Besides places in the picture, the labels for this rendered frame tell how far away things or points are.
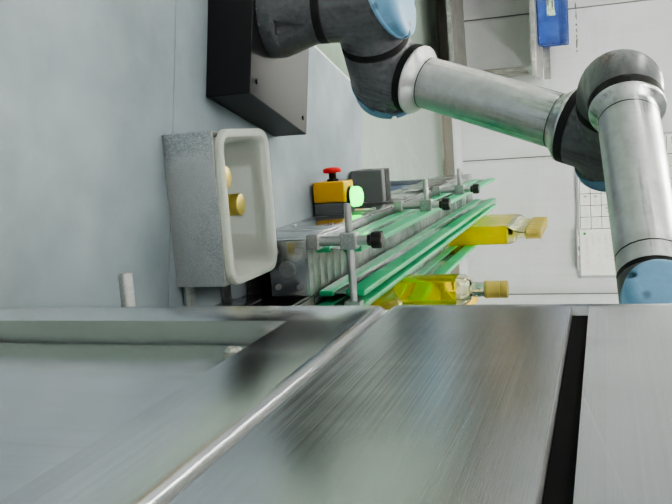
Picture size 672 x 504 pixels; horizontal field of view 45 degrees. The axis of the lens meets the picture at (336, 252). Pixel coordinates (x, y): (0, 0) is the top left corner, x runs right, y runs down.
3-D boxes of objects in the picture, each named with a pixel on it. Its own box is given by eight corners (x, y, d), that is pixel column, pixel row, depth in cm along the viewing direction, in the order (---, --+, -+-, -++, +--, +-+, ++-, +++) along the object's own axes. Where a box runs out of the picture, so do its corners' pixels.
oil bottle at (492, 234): (445, 246, 247) (540, 243, 238) (444, 227, 246) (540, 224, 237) (448, 243, 252) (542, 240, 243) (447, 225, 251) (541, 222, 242)
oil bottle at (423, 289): (365, 307, 164) (471, 306, 157) (363, 279, 163) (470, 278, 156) (372, 301, 169) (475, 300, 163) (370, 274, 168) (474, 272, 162)
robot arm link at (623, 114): (664, 3, 107) (731, 316, 78) (658, 67, 116) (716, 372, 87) (573, 14, 110) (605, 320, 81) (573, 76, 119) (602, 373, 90)
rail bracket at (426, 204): (391, 213, 187) (449, 210, 183) (389, 181, 186) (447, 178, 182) (395, 211, 191) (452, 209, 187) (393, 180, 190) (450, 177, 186)
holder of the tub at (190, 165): (180, 324, 119) (228, 324, 117) (161, 135, 116) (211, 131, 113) (230, 300, 135) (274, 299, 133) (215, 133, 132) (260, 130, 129)
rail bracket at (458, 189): (431, 196, 231) (478, 194, 226) (429, 170, 230) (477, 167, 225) (433, 195, 234) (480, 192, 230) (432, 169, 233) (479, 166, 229)
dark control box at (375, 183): (350, 203, 200) (383, 202, 197) (348, 171, 199) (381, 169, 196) (359, 200, 207) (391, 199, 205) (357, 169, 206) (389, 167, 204)
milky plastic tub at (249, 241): (179, 288, 118) (233, 288, 115) (163, 133, 115) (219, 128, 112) (230, 268, 134) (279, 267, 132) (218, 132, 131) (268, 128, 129)
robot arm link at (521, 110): (364, 4, 141) (679, 82, 113) (380, 71, 152) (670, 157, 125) (324, 47, 136) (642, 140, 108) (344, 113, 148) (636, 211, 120)
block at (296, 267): (269, 298, 134) (309, 297, 132) (265, 241, 133) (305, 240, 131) (278, 293, 138) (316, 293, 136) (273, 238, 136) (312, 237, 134)
